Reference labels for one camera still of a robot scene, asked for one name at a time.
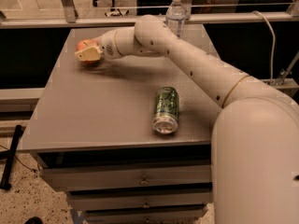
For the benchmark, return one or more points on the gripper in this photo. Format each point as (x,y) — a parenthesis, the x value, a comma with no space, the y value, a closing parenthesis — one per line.
(106,48)

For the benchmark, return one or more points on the grey metal railing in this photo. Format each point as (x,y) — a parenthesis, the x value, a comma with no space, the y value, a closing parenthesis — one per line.
(82,13)

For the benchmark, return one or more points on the green soda can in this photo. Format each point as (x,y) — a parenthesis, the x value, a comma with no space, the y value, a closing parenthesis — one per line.
(165,112)

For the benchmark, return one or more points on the clear plastic water bottle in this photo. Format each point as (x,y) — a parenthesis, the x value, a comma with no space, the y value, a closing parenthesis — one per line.
(175,17)

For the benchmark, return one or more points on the red apple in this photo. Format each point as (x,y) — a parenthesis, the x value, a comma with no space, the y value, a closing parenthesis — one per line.
(83,44)

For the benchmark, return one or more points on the grey drawer cabinet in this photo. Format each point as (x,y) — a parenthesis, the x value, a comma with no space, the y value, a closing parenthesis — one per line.
(101,116)

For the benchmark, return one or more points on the middle grey drawer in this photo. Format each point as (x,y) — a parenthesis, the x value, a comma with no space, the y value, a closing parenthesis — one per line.
(143,199)

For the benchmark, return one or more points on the bottom grey drawer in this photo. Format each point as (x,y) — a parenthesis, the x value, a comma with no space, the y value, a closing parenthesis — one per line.
(145,215)

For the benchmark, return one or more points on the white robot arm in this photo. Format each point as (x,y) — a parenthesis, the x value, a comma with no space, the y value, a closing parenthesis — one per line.
(255,139)

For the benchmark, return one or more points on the top grey drawer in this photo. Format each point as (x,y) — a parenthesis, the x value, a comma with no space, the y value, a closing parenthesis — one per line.
(127,175)

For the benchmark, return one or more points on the grey drawer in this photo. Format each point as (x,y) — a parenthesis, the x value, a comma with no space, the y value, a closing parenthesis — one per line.
(143,199)
(127,175)
(145,215)

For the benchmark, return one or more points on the black stand leg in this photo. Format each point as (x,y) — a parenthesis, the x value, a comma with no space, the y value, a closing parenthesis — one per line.
(8,156)

